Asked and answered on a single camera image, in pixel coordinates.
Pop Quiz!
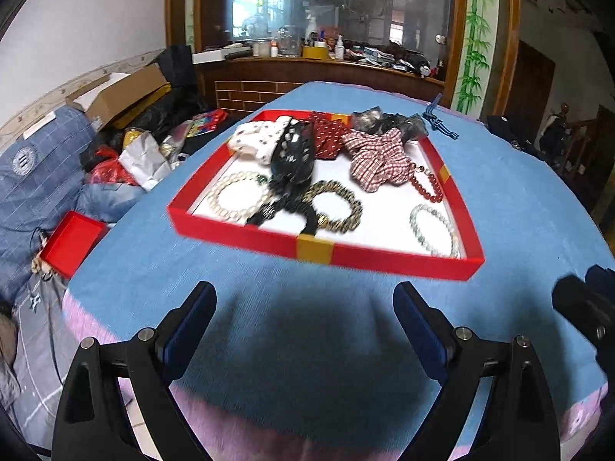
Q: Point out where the black lace hair clip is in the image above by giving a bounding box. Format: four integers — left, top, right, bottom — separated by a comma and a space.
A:
246, 177, 308, 226

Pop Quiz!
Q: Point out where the colourful packet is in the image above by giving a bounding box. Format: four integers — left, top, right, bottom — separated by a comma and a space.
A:
187, 109, 229, 138

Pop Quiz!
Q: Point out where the pale green bead bracelet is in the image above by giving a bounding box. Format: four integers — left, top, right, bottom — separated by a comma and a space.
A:
409, 203, 461, 257

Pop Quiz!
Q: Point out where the pink bed sheet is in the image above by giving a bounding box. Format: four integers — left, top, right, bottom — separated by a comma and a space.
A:
62, 293, 615, 461

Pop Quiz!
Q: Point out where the gold black bead bracelet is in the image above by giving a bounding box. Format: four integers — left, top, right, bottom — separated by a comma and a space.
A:
300, 180, 363, 237

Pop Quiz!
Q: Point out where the black bag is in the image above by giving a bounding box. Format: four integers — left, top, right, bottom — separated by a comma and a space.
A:
156, 44, 198, 90

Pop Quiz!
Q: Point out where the white flat box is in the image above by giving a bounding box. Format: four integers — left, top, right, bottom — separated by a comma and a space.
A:
192, 48, 229, 65

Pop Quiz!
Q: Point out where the black studded scrunchie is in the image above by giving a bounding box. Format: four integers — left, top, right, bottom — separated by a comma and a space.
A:
269, 118, 318, 188

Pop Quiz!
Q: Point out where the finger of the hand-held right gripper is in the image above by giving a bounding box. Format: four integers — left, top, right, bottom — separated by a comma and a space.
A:
552, 275, 615, 347
583, 264, 615, 298

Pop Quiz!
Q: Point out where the red plastic bag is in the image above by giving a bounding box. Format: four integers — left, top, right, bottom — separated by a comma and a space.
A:
89, 146, 140, 186

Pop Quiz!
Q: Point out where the white polka dot scrunchie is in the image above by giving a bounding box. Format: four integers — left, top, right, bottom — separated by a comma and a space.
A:
227, 115, 294, 159

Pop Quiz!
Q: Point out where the black clothing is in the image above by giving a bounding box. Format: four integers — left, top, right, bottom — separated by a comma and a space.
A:
485, 114, 539, 147

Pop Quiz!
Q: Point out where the grey checked bedding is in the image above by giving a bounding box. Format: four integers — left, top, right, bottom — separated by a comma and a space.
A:
0, 274, 68, 443

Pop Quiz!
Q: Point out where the red bead bracelet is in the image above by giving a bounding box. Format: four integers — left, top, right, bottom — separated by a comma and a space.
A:
408, 163, 445, 203

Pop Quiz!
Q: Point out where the small red box lid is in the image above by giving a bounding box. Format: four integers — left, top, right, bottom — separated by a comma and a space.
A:
39, 210, 110, 279

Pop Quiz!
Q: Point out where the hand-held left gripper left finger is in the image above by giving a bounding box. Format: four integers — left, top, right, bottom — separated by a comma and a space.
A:
50, 281, 218, 461

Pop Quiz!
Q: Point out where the open cardboard box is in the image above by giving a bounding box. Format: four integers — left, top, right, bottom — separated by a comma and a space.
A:
65, 63, 166, 128

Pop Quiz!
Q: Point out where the red plaid scrunchie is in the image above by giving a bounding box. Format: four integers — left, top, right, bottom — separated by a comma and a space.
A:
341, 127, 416, 194

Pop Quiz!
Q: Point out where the red patterned scrunchie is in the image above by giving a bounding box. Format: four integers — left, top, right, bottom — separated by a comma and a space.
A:
307, 111, 354, 159

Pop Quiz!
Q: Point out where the wooden framed glass partition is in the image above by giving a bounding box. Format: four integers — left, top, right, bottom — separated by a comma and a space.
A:
166, 0, 469, 111

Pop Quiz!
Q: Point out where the silver paper bag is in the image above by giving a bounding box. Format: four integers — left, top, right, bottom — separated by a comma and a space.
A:
118, 134, 174, 190

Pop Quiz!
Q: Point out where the blue checked quilt bag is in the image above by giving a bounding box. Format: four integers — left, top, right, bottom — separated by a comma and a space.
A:
0, 106, 145, 298

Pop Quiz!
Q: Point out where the brown wooden door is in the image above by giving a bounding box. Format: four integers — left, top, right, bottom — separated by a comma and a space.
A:
512, 38, 555, 130

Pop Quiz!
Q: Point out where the bamboo painted panel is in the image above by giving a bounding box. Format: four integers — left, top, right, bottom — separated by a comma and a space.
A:
454, 0, 500, 116

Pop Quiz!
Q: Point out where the red tray box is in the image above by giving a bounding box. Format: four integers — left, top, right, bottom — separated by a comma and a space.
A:
167, 109, 485, 282

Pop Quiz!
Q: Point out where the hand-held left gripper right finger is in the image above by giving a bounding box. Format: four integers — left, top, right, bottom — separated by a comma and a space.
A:
393, 282, 563, 461

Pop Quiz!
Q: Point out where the blue clip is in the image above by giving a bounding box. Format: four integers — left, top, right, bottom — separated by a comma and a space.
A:
422, 93, 459, 141

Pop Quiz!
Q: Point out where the wooden stair banister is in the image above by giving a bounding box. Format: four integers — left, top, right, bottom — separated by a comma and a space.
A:
538, 103, 597, 178

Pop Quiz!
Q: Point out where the white pearl bracelet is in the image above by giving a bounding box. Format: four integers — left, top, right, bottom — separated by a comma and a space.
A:
208, 171, 272, 224

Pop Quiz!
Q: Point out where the blue blanket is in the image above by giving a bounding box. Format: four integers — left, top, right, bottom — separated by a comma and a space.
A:
62, 81, 615, 443

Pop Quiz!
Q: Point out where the grey black scrunchie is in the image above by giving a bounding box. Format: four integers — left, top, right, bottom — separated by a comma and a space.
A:
352, 108, 428, 144

